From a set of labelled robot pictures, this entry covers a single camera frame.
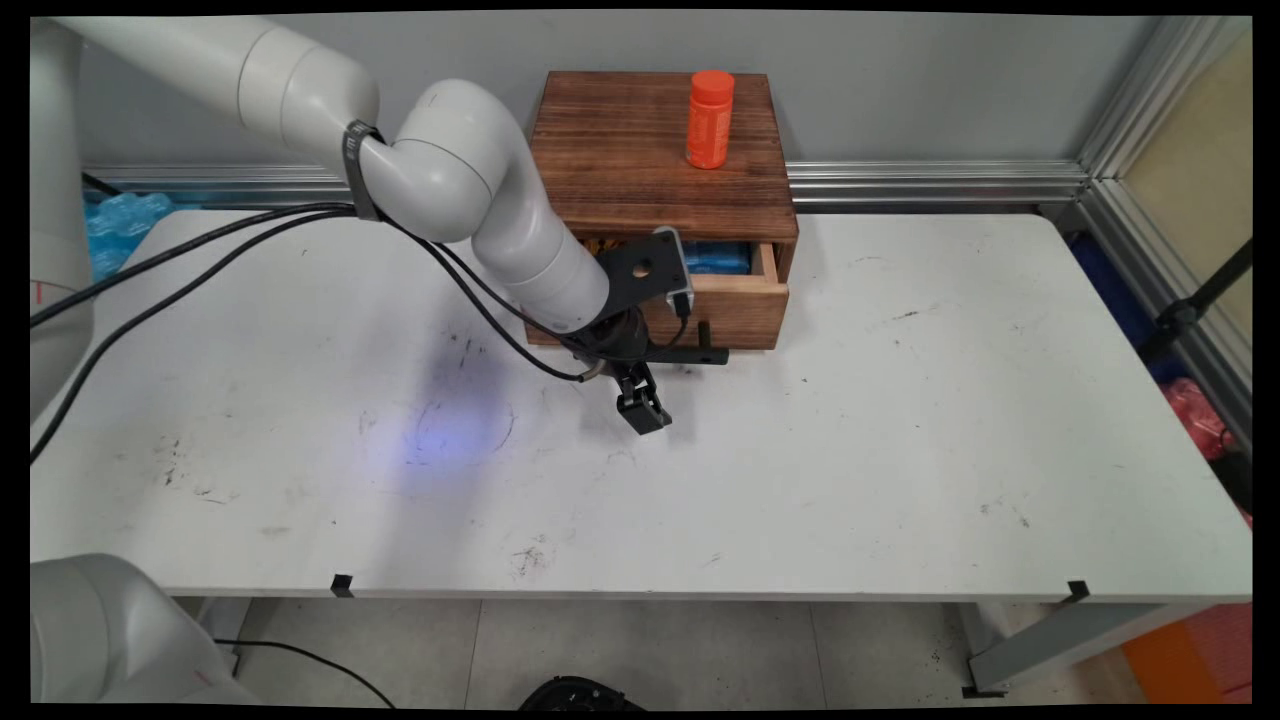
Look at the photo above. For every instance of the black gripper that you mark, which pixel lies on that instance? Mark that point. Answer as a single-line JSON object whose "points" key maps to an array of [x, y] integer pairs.
{"points": [[615, 338]]}

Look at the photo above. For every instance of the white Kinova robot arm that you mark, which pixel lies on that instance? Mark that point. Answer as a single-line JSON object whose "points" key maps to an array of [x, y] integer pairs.
{"points": [[450, 160]]}

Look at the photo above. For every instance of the blue snack pack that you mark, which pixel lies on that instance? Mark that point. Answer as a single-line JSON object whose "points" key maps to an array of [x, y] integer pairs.
{"points": [[718, 258]]}

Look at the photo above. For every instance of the dark wooden drawer cabinet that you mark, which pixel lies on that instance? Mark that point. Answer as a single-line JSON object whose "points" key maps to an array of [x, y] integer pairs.
{"points": [[640, 140]]}

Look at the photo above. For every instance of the orange plastic bottle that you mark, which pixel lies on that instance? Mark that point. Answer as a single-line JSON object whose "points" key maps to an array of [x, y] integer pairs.
{"points": [[710, 125]]}

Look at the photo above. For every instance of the black round floor object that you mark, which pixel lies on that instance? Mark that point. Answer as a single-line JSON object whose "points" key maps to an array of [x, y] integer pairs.
{"points": [[580, 695]]}

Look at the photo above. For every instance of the black tape marker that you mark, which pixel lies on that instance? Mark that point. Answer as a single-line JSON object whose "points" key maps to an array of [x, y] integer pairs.
{"points": [[1077, 591], [342, 587]]}

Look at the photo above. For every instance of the grey table leg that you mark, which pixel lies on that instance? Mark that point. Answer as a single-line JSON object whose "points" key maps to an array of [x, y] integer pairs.
{"points": [[1060, 640]]}

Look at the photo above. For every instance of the dark blue bin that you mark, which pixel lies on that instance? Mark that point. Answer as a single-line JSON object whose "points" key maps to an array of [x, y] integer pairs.
{"points": [[1120, 290]]}

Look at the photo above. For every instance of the black tripod stand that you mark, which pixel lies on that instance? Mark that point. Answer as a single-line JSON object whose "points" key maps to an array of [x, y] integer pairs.
{"points": [[1180, 315]]}

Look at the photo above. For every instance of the red plastic bag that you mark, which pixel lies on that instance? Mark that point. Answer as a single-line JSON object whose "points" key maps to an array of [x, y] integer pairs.
{"points": [[1195, 415]]}

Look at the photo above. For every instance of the blue plastic bag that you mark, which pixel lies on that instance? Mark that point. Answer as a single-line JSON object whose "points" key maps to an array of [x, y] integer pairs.
{"points": [[125, 225]]}

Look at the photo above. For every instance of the orange red box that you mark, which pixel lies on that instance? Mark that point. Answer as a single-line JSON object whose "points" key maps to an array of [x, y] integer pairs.
{"points": [[1190, 655]]}

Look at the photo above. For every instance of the black bracket with silver camera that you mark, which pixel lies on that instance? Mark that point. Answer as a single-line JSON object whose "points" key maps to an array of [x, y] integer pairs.
{"points": [[640, 270]]}

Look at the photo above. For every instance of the horizontal aluminium frame rail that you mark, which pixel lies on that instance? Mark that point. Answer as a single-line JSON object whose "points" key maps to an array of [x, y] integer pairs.
{"points": [[900, 185]]}

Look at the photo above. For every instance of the aluminium side frame rail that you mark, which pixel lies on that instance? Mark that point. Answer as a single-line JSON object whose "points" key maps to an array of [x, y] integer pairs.
{"points": [[1170, 280]]}

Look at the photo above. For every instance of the upright aluminium frame post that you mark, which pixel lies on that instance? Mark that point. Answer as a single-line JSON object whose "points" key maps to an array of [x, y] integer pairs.
{"points": [[1125, 120]]}

